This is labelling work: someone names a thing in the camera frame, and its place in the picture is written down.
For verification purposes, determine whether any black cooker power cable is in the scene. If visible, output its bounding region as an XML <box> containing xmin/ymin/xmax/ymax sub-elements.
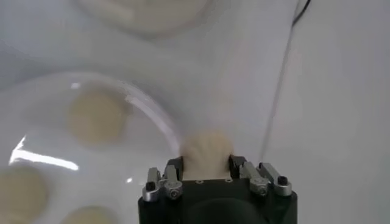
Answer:
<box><xmin>291</xmin><ymin>0</ymin><xmax>313</xmax><ymax>29</ymax></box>

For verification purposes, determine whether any white round plate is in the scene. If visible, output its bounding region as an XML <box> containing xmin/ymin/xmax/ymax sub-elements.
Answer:
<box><xmin>0</xmin><ymin>71</ymin><xmax>183</xmax><ymax>224</ymax></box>

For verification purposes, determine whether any cream electric cooker base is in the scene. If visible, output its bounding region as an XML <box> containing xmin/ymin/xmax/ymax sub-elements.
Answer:
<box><xmin>73</xmin><ymin>0</ymin><xmax>215</xmax><ymax>38</ymax></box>

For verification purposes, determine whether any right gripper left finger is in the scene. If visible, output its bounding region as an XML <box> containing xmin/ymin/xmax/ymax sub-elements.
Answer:
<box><xmin>141</xmin><ymin>156</ymin><xmax>185</xmax><ymax>203</ymax></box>

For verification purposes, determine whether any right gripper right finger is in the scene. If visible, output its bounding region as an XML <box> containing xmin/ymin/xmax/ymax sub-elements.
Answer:
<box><xmin>228</xmin><ymin>154</ymin><xmax>293</xmax><ymax>197</ymax></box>

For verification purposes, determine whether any steamed baozi bun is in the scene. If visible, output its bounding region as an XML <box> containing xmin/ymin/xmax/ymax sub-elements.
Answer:
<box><xmin>179</xmin><ymin>129</ymin><xmax>235</xmax><ymax>181</ymax></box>
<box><xmin>0</xmin><ymin>166</ymin><xmax>50</xmax><ymax>224</ymax></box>
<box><xmin>59</xmin><ymin>205</ymin><xmax>120</xmax><ymax>224</ymax></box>
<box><xmin>65</xmin><ymin>87</ymin><xmax>132</xmax><ymax>147</ymax></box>

